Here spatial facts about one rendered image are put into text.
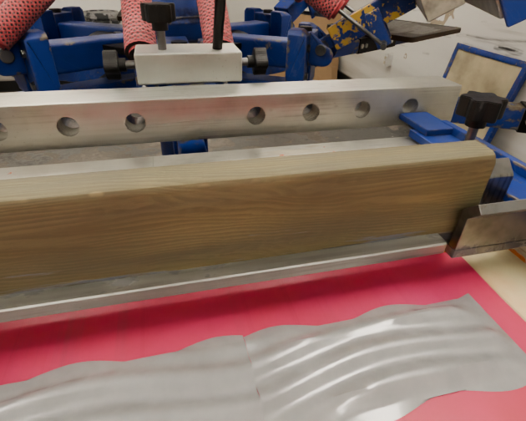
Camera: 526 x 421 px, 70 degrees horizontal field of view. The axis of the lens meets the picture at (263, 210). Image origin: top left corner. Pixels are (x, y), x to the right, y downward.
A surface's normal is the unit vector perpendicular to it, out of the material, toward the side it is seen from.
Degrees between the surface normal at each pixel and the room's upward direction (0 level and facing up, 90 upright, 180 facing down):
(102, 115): 90
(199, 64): 90
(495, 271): 0
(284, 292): 0
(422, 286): 0
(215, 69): 90
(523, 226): 90
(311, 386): 34
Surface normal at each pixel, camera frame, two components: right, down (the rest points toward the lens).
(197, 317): 0.03, -0.83
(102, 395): 0.10, -0.47
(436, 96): 0.24, 0.54
